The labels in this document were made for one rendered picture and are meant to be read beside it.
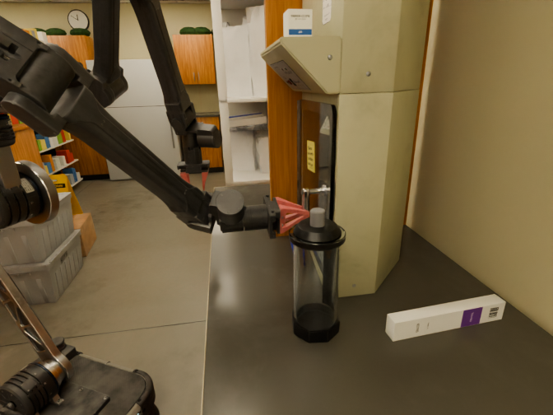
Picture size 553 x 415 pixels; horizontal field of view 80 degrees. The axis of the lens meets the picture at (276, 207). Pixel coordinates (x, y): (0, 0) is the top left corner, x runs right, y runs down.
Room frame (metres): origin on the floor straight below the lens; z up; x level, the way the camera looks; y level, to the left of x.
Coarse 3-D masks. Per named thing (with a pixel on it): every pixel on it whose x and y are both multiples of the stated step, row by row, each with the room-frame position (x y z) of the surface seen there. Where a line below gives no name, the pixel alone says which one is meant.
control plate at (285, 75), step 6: (282, 60) 0.76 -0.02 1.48; (276, 66) 0.87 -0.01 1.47; (282, 66) 0.81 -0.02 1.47; (288, 66) 0.76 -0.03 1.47; (282, 72) 0.88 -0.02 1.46; (288, 72) 0.82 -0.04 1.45; (294, 72) 0.76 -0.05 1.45; (288, 78) 0.88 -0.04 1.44; (294, 78) 0.82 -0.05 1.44; (300, 84) 0.81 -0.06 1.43
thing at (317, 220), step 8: (312, 208) 0.58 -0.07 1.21; (320, 208) 0.58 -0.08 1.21; (312, 216) 0.57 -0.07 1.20; (320, 216) 0.56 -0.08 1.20; (304, 224) 0.58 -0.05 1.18; (312, 224) 0.57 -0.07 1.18; (320, 224) 0.56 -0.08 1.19; (328, 224) 0.58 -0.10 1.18; (336, 224) 0.57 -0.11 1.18; (296, 232) 0.56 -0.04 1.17; (304, 232) 0.55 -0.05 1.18; (312, 232) 0.54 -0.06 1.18; (320, 232) 0.54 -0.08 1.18; (328, 232) 0.54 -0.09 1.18; (336, 232) 0.55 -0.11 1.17; (312, 240) 0.53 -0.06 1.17; (320, 240) 0.53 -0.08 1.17; (328, 240) 0.53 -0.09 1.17
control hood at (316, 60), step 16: (272, 48) 0.76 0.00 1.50; (288, 48) 0.66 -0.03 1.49; (304, 48) 0.66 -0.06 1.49; (320, 48) 0.67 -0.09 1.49; (336, 48) 0.67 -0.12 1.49; (288, 64) 0.75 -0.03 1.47; (304, 64) 0.66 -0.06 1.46; (320, 64) 0.67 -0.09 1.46; (336, 64) 0.67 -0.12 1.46; (304, 80) 0.74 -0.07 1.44; (320, 80) 0.67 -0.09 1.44; (336, 80) 0.67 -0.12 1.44
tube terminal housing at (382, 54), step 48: (336, 0) 0.72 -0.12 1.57; (384, 0) 0.68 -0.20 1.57; (384, 48) 0.69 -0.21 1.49; (336, 96) 0.70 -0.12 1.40; (384, 96) 0.69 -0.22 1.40; (336, 144) 0.68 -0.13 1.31; (384, 144) 0.69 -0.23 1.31; (336, 192) 0.67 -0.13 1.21; (384, 192) 0.69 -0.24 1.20; (384, 240) 0.72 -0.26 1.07
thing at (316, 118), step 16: (304, 112) 0.91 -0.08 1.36; (320, 112) 0.76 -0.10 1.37; (336, 112) 0.68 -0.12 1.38; (304, 128) 0.91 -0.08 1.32; (320, 128) 0.76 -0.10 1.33; (304, 144) 0.91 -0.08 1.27; (320, 144) 0.76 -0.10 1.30; (304, 160) 0.91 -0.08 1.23; (320, 160) 0.76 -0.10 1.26; (304, 176) 0.90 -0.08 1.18; (320, 176) 0.75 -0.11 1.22
